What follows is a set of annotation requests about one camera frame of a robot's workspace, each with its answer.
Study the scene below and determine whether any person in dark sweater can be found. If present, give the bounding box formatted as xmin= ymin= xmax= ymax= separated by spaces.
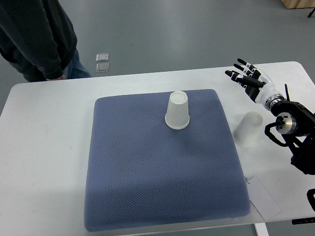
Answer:
xmin=0 ymin=0 xmax=91 ymax=82

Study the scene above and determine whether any white table leg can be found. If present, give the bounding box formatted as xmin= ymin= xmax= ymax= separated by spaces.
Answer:
xmin=254 ymin=223 xmax=269 ymax=236

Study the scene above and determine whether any wooden box corner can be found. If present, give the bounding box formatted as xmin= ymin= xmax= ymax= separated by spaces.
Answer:
xmin=281 ymin=0 xmax=315 ymax=9

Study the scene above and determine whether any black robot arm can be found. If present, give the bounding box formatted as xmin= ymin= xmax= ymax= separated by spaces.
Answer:
xmin=264 ymin=85 xmax=315 ymax=175

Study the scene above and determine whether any black tripod leg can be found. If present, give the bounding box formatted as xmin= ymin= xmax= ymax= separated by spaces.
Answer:
xmin=308 ymin=8 xmax=315 ymax=18

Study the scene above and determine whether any black bracket at table edge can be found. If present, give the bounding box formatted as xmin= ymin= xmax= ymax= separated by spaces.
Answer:
xmin=291 ymin=217 xmax=315 ymax=225

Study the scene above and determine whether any upper silver floor plate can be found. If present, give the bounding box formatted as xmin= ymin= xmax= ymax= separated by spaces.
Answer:
xmin=96 ymin=53 xmax=109 ymax=62

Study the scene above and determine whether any blue textured cushion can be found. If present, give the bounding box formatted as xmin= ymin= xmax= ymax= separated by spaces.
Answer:
xmin=84 ymin=89 xmax=251 ymax=232

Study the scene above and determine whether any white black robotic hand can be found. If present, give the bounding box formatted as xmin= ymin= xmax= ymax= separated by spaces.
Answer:
xmin=225 ymin=59 xmax=284 ymax=111

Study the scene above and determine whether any white cushion tag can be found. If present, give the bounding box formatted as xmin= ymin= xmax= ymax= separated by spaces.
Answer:
xmin=246 ymin=177 xmax=281 ymax=220

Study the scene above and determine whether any white paper cup on cushion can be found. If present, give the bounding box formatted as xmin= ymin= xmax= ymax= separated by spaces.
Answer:
xmin=165 ymin=91 xmax=189 ymax=130

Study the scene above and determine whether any white paper cup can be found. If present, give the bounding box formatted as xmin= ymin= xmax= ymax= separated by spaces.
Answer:
xmin=165 ymin=91 xmax=189 ymax=130
xmin=232 ymin=112 xmax=263 ymax=148

